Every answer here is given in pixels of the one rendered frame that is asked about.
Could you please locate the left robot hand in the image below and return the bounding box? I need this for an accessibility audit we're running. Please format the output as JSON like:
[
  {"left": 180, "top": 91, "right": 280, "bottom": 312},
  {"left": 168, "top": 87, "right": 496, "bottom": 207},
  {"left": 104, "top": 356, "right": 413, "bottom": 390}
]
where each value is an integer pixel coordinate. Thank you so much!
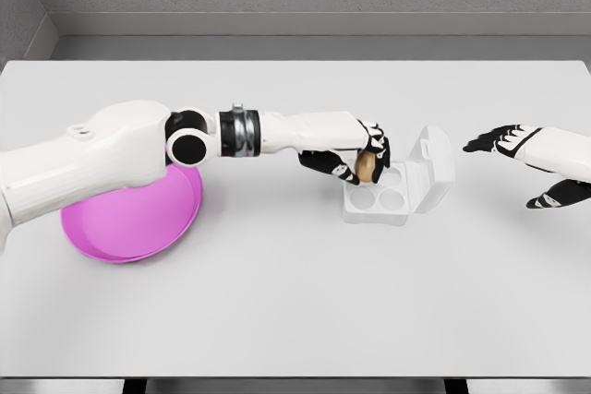
[{"left": 297, "top": 111, "right": 392, "bottom": 186}]

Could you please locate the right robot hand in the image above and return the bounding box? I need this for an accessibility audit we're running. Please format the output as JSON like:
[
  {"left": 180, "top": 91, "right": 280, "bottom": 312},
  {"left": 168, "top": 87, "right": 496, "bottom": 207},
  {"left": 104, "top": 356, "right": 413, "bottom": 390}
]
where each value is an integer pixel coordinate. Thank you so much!
[{"left": 462, "top": 125, "right": 591, "bottom": 209}]

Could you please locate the brown egg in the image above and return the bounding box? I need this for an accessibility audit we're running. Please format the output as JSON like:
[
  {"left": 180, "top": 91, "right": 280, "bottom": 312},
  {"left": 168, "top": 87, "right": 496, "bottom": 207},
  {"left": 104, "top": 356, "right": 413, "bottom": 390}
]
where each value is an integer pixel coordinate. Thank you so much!
[{"left": 354, "top": 149, "right": 376, "bottom": 184}]

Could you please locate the white egg box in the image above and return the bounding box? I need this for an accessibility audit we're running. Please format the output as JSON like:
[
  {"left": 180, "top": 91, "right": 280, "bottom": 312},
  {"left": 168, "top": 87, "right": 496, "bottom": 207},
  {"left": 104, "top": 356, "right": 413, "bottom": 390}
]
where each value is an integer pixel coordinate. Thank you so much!
[{"left": 342, "top": 124, "right": 456, "bottom": 229}]

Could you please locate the pink bowl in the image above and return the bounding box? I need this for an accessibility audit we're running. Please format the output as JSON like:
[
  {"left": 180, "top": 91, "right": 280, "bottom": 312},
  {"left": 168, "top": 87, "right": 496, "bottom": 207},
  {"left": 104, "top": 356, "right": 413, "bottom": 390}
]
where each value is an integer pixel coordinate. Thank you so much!
[{"left": 60, "top": 163, "right": 204, "bottom": 265}]

